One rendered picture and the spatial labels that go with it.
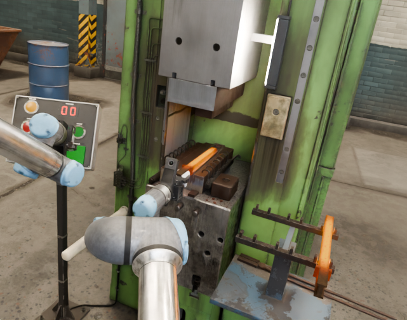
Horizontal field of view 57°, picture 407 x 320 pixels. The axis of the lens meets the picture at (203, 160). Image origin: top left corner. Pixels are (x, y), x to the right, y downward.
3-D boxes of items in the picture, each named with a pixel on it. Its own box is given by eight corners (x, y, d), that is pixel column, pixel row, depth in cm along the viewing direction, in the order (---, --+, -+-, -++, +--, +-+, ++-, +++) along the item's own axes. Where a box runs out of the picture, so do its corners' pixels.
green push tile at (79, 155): (83, 163, 153) (85, 146, 154) (64, 162, 152) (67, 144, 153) (84, 164, 154) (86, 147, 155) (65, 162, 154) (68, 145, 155)
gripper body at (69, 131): (77, 128, 136) (69, 120, 124) (73, 151, 135) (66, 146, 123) (55, 126, 135) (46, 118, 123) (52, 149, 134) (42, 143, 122)
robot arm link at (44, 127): (21, 133, 107) (34, 106, 108) (33, 140, 118) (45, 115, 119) (47, 143, 108) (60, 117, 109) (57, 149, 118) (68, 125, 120)
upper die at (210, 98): (213, 112, 142) (217, 87, 139) (166, 101, 148) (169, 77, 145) (242, 95, 179) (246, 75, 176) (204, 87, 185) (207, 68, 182)
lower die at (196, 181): (201, 193, 156) (204, 175, 152) (159, 181, 161) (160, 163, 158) (231, 162, 193) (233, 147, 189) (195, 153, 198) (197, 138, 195)
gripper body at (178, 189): (166, 190, 149) (152, 202, 138) (168, 171, 145) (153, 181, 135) (184, 195, 146) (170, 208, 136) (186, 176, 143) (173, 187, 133)
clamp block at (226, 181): (229, 202, 152) (231, 187, 150) (209, 196, 154) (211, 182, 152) (237, 190, 163) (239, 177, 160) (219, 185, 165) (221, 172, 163)
